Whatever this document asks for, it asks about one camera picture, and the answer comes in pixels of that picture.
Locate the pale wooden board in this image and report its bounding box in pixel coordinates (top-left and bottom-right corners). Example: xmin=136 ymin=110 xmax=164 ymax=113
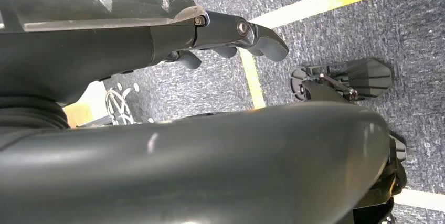
xmin=62 ymin=102 xmax=94 ymax=128

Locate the narrow yellow floor tape strip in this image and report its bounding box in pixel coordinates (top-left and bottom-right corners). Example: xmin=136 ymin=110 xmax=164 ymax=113
xmin=239 ymin=48 xmax=267 ymax=110

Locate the dark grey robot leg shell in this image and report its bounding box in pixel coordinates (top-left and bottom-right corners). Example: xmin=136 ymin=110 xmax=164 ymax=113
xmin=0 ymin=102 xmax=393 ymax=224

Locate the black robot foot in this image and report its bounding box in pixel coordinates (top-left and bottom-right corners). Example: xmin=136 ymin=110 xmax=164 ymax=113
xmin=290 ymin=57 xmax=393 ymax=102

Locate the black robot ankle joint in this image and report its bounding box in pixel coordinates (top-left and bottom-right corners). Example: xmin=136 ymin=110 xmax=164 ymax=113
xmin=352 ymin=131 xmax=408 ymax=224

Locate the white floor tape strip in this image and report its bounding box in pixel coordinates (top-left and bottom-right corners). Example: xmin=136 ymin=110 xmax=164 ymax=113
xmin=394 ymin=188 xmax=445 ymax=213

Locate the white wire frame object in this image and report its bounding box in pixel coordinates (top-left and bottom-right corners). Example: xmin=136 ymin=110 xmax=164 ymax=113
xmin=104 ymin=82 xmax=141 ymax=126

